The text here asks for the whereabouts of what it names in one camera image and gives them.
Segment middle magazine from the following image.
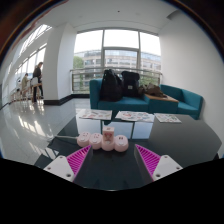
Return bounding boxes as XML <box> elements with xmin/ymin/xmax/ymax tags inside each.
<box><xmin>116</xmin><ymin>111</ymin><xmax>155</xmax><ymax>123</ymax></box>

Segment black backpack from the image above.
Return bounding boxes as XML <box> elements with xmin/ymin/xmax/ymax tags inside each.
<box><xmin>100</xmin><ymin>69</ymin><xmax>122</xmax><ymax>102</ymax></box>
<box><xmin>121</xmin><ymin>71</ymin><xmax>140</xmax><ymax>97</ymax></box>

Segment metal window railing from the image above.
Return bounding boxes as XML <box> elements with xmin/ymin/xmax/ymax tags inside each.
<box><xmin>71</xmin><ymin>66</ymin><xmax>162</xmax><ymax>94</ymax></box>

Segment black backpack right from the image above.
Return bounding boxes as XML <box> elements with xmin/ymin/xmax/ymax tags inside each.
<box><xmin>121</xmin><ymin>71</ymin><xmax>140</xmax><ymax>97</ymax></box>

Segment black backpack left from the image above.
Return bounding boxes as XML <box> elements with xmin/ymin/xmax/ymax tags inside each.
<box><xmin>100</xmin><ymin>69</ymin><xmax>122</xmax><ymax>102</ymax></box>

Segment magazine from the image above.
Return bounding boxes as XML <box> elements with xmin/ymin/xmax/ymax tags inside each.
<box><xmin>155</xmin><ymin>113</ymin><xmax>180</xmax><ymax>123</ymax></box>
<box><xmin>116</xmin><ymin>111</ymin><xmax>155</xmax><ymax>123</ymax></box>
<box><xmin>78</xmin><ymin>109</ymin><xmax>112</xmax><ymax>120</ymax></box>

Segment right magazine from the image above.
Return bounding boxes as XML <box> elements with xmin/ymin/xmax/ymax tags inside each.
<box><xmin>155</xmin><ymin>113</ymin><xmax>180</xmax><ymax>123</ymax></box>

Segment brown jacket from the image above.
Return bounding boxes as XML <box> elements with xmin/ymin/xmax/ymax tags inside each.
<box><xmin>138</xmin><ymin>83</ymin><xmax>165</xmax><ymax>98</ymax></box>

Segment wooden sofa side table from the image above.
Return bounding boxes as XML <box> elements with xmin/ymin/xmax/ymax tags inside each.
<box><xmin>145</xmin><ymin>94</ymin><xmax>179</xmax><ymax>103</ymax></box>

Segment seated person light clothes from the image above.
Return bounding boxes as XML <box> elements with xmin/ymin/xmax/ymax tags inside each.
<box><xmin>21</xmin><ymin>73</ymin><xmax>29</xmax><ymax>98</ymax></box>

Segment standing person dark clothes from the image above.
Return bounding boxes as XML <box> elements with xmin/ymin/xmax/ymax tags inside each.
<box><xmin>33</xmin><ymin>62</ymin><xmax>43</xmax><ymax>103</ymax></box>

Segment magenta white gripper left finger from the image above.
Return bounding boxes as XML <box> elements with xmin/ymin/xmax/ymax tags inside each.
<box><xmin>44</xmin><ymin>145</ymin><xmax>92</xmax><ymax>182</ymax></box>

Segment left magazine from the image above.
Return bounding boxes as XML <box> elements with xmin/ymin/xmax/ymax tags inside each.
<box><xmin>78</xmin><ymin>109</ymin><xmax>112</xmax><ymax>120</ymax></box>

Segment white bag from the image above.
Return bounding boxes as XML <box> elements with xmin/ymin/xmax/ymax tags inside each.
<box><xmin>31</xmin><ymin>77</ymin><xmax>38</xmax><ymax>86</ymax></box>

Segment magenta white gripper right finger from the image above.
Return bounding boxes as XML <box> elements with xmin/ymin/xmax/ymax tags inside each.
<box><xmin>134</xmin><ymin>144</ymin><xmax>182</xmax><ymax>182</ymax></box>

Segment teal sofa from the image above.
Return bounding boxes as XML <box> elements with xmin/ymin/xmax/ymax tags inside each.
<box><xmin>89</xmin><ymin>78</ymin><xmax>203</xmax><ymax>120</ymax></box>

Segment pink power strip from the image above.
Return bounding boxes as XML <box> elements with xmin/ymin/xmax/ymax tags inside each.
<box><xmin>77</xmin><ymin>132</ymin><xmax>129</xmax><ymax>152</ymax></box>

